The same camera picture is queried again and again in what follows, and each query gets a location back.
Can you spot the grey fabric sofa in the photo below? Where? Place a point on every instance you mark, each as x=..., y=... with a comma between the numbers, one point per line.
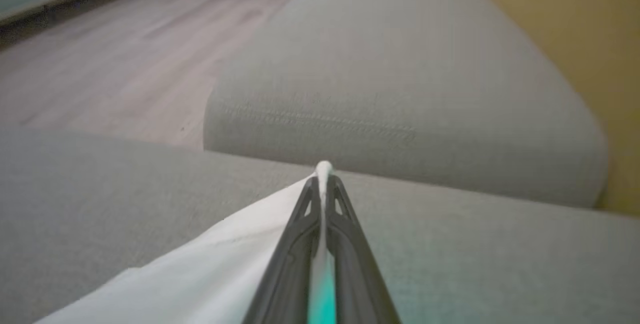
x=425, y=89

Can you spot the red and white garment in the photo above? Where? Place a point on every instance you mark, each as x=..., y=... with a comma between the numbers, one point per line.
x=200, y=274

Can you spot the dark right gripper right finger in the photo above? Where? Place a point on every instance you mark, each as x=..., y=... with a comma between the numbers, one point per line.
x=360, y=284

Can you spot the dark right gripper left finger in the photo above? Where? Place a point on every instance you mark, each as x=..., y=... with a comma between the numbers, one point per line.
x=290, y=274

